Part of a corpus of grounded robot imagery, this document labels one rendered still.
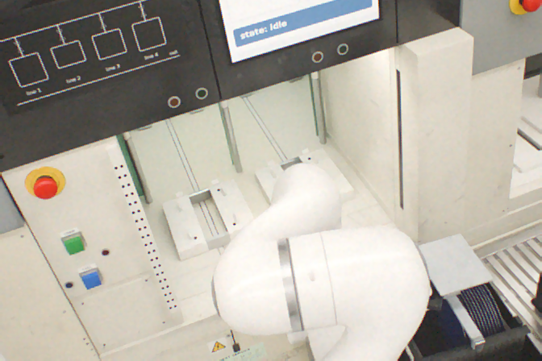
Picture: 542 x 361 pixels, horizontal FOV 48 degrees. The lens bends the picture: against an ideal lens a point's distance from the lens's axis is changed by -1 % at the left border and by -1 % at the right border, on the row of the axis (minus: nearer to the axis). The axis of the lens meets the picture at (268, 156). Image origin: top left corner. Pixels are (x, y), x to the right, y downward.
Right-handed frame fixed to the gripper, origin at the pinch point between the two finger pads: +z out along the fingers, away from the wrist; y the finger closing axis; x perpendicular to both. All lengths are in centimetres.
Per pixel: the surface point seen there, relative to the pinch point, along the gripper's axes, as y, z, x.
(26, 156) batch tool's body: -22, -66, 33
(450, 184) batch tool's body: -25.2, 13.3, -3.7
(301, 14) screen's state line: -27, -15, 43
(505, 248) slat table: -27, 30, -33
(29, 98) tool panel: -23, -61, 43
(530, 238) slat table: -28, 38, -33
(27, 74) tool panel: -23, -60, 47
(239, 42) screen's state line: -26, -26, 41
